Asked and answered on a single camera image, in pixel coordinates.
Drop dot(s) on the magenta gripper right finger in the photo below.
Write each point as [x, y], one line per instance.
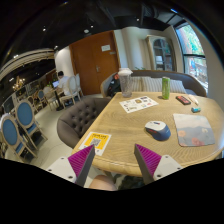
[148, 161]

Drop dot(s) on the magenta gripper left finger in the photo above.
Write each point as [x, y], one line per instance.
[81, 162]

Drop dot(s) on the white and blue computer mouse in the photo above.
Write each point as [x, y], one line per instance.
[158, 130]

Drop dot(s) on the floral mouse pad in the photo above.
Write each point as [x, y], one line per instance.
[193, 130]

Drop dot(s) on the yellow QR code card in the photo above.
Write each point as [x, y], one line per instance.
[98, 140]

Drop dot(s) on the grey tufted armchair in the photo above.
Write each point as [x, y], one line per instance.
[76, 120]

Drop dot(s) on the white sticker sheet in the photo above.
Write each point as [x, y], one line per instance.
[136, 104]

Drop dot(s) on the small teal eraser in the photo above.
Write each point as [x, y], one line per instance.
[196, 109]

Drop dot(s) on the black and red small box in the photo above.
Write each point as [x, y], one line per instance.
[183, 100]

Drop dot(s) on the blue chair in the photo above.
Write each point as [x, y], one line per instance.
[13, 138]
[25, 117]

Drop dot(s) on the blue chair near left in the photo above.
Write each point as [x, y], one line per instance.
[13, 138]

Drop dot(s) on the seated person in white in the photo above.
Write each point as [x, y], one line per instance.
[63, 83]

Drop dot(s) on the white pen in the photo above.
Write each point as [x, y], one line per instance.
[193, 99]

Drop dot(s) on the grey sofa with cushions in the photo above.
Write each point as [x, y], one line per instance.
[151, 81]

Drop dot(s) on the white chair behind person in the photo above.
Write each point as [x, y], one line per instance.
[73, 88]

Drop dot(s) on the black backpack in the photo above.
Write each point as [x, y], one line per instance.
[114, 86]

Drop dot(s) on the green can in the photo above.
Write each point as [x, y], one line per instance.
[165, 88]

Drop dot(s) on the laptop on far table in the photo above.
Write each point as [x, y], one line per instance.
[55, 84]

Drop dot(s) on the clear plastic tumbler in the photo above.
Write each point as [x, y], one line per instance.
[125, 81]

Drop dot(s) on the chandelier lamp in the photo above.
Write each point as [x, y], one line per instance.
[19, 83]

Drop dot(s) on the wooden door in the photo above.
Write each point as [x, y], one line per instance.
[94, 58]

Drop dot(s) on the glass display cabinet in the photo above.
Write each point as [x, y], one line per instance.
[161, 53]

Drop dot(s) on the window with dark frame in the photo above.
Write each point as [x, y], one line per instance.
[193, 54]

